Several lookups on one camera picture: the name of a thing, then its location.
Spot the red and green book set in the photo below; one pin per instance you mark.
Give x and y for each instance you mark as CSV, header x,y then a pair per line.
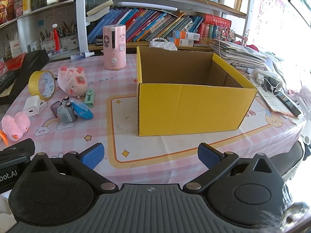
x,y
209,34

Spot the white pen holder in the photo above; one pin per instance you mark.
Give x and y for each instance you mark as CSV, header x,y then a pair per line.
x,y
47,46
68,43

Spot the grey toy car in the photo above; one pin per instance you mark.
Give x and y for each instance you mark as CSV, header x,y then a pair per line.
x,y
65,112

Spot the pink pig plush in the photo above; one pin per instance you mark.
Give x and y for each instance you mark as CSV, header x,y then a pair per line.
x,y
70,80

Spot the orange and blue carton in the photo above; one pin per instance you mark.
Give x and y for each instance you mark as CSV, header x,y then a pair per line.
x,y
187,35
182,42

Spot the pink checked tablecloth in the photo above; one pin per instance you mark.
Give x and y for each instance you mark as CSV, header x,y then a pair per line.
x,y
121,116

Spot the green correction tape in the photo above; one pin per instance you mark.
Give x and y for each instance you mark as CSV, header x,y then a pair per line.
x,y
89,98

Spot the red tassel ornament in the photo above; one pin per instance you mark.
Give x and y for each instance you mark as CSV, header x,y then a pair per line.
x,y
56,37

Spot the white bookshelf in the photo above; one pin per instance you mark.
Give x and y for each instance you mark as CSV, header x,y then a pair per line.
x,y
81,17

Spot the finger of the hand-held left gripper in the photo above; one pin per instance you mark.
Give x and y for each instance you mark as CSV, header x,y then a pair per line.
x,y
21,145

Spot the white power strip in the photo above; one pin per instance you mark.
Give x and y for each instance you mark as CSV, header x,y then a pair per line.
x,y
263,75

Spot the pink fluffy plush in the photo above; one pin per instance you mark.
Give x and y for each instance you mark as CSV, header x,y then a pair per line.
x,y
14,125

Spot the pink-edged booklet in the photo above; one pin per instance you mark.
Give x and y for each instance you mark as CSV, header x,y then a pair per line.
x,y
272,100

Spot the blue plastic toy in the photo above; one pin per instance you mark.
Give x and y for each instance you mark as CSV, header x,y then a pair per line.
x,y
82,110

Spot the row of slanted books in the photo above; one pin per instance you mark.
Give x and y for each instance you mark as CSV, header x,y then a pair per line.
x,y
145,24

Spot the yellow cardboard box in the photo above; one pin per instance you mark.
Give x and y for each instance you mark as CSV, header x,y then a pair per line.
x,y
189,109

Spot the black case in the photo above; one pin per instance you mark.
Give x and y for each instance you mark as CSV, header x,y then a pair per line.
x,y
34,63

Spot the alphabet wall poster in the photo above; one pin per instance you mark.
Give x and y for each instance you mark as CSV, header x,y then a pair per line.
x,y
268,12

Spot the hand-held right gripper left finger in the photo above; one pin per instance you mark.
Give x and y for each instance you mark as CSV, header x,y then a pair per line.
x,y
93,156

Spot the white quilted purse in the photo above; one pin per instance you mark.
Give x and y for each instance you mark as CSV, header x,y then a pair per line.
x,y
161,44

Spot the pink humidifier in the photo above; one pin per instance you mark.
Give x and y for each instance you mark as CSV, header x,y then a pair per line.
x,y
114,53

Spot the red packet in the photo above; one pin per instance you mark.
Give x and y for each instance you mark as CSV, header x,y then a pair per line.
x,y
15,62

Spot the black phone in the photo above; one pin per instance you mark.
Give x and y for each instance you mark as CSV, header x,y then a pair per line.
x,y
289,104

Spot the white charger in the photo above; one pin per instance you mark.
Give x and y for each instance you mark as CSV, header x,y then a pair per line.
x,y
31,106

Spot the red dictionary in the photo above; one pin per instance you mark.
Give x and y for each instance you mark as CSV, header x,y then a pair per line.
x,y
217,20

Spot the pink cloth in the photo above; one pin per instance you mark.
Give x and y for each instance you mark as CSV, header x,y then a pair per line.
x,y
302,92

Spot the stack of papers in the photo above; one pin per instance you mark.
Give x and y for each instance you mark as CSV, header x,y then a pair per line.
x,y
238,53

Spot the black chair seat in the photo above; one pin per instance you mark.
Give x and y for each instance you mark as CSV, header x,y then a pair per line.
x,y
291,160

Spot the yellow tape roll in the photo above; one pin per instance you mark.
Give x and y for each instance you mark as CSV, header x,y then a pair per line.
x,y
33,81

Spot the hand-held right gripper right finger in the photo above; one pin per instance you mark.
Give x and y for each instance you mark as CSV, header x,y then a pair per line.
x,y
209,155

